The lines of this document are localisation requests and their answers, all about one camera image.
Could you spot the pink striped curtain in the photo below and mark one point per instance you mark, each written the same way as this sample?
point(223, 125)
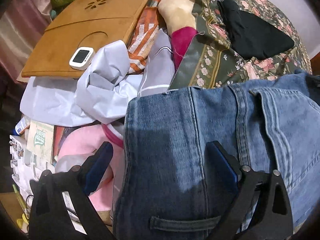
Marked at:
point(20, 25)

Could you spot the green printed paper box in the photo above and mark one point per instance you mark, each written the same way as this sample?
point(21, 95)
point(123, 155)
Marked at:
point(40, 137)

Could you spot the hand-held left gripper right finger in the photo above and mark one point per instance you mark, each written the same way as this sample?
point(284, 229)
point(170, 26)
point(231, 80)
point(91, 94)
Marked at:
point(226, 166)

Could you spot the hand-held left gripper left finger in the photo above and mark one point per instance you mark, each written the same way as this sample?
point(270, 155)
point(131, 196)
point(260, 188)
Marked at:
point(98, 166)

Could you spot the blue denim pants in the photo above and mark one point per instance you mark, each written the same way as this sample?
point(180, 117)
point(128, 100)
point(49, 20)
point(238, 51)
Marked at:
point(175, 130)

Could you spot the beige magenta plush blanket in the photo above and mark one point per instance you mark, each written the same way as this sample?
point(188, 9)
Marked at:
point(175, 12)

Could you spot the orange striped blanket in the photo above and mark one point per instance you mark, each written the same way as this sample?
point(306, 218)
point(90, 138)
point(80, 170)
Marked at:
point(146, 30)

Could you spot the white digital timer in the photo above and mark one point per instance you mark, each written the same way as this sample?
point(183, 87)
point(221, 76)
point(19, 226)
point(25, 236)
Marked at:
point(81, 56)

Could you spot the pale lilac cloth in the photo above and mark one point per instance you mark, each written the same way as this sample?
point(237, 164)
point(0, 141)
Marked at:
point(100, 92)

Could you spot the black cloth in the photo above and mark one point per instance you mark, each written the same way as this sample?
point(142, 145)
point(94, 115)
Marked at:
point(250, 35)

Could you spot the pink cloth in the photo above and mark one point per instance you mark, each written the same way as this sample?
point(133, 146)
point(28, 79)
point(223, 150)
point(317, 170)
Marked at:
point(82, 140)

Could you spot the yellow marker pen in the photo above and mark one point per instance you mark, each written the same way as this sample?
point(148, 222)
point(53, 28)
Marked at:
point(17, 195)

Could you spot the wooden lap desk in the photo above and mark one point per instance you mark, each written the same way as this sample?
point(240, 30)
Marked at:
point(75, 37)

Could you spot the dark floral bedspread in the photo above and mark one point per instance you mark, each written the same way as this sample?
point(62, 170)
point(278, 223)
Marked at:
point(212, 60)

